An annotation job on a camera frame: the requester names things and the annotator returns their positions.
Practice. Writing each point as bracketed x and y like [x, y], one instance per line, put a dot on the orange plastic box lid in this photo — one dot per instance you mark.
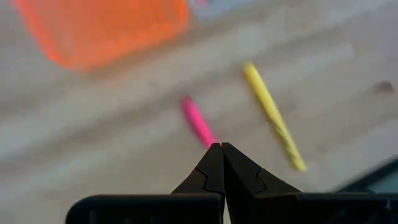
[102, 31]

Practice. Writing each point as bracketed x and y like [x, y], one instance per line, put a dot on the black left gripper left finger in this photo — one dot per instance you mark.
[186, 208]

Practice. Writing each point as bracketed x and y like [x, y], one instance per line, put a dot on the black aluminium table frame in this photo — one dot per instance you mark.
[382, 170]

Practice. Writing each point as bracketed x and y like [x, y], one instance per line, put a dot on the pink highlighter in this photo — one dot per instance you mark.
[196, 119]

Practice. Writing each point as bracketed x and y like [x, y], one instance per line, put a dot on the yellow highlighter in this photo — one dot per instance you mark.
[270, 109]

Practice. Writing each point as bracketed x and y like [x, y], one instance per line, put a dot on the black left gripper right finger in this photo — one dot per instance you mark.
[280, 208]

